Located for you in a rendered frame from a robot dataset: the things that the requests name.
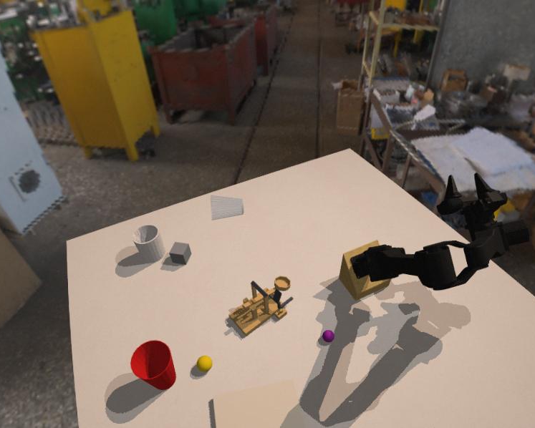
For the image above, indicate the purple ball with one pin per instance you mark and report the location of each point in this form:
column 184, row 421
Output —
column 328, row 336

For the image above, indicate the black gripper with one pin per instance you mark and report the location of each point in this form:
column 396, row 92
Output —
column 453, row 203

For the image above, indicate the grey open cup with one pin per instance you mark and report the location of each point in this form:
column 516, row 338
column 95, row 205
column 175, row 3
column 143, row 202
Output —
column 148, row 241

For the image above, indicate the dark red cup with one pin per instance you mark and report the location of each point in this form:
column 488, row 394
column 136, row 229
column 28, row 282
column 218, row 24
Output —
column 152, row 362

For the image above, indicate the wooden toy catapult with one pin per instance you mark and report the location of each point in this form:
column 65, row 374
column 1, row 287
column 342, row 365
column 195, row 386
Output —
column 262, row 306

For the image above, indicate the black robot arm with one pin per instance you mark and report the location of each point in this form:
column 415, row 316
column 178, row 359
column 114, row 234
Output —
column 433, row 265

